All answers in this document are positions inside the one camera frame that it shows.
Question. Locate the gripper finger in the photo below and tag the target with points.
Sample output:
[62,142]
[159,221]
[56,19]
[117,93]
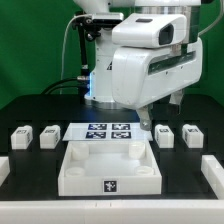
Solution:
[176,100]
[145,117]

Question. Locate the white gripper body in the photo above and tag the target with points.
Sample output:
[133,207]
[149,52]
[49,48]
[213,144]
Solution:
[139,78]

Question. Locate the white square tabletop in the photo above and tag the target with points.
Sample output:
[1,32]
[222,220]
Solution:
[102,168]

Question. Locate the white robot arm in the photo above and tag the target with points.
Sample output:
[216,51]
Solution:
[189,8]

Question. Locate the marker sheet with tags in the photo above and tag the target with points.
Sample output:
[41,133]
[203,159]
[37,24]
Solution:
[106,131]

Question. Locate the white right fence piece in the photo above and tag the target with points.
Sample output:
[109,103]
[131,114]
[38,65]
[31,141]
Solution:
[214,174]

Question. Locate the white fence piece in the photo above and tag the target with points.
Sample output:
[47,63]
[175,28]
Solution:
[4,169]
[214,174]

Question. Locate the white front fence bar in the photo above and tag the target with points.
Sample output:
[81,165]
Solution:
[113,212]

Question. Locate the white left fence piece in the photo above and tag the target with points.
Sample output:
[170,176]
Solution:
[4,169]

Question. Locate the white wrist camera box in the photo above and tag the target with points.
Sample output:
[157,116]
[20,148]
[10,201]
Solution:
[150,30]

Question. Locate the camera on black stand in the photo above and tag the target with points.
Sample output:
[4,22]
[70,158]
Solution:
[97,28]

